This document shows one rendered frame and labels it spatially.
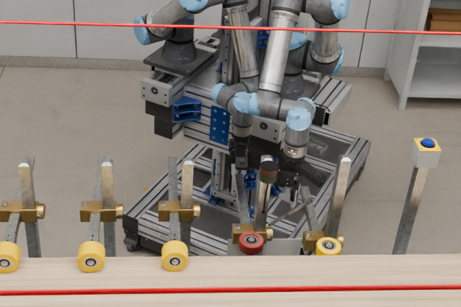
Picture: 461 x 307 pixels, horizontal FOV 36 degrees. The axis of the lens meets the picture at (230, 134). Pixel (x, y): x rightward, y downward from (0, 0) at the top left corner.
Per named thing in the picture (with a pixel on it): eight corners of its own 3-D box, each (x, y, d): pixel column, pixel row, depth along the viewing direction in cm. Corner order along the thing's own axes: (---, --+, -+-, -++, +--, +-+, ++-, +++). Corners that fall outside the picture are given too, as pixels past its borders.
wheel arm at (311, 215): (298, 194, 272) (300, 185, 269) (307, 194, 272) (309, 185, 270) (320, 275, 236) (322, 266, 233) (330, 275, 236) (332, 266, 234)
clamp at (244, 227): (231, 234, 245) (232, 223, 242) (269, 234, 247) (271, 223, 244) (232, 245, 240) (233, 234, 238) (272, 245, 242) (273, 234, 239)
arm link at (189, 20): (199, 37, 299) (201, 7, 292) (173, 44, 292) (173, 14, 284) (183, 27, 307) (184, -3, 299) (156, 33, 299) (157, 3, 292)
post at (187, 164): (178, 267, 251) (182, 155, 224) (188, 267, 251) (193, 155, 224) (178, 274, 248) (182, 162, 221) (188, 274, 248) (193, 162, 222)
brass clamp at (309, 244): (301, 240, 250) (302, 229, 247) (339, 240, 252) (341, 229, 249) (304, 252, 245) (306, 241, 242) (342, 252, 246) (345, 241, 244)
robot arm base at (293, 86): (276, 75, 296) (278, 54, 291) (309, 85, 291) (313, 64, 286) (261, 90, 285) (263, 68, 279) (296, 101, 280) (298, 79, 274)
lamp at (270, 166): (253, 212, 235) (259, 160, 223) (270, 212, 236) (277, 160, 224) (255, 224, 230) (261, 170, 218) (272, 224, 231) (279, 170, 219)
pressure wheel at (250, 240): (235, 255, 240) (238, 229, 234) (258, 255, 241) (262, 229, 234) (237, 273, 233) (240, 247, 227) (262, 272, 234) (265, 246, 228)
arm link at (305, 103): (285, 92, 240) (279, 105, 231) (318, 98, 238) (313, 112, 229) (282, 112, 244) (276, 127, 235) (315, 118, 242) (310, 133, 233)
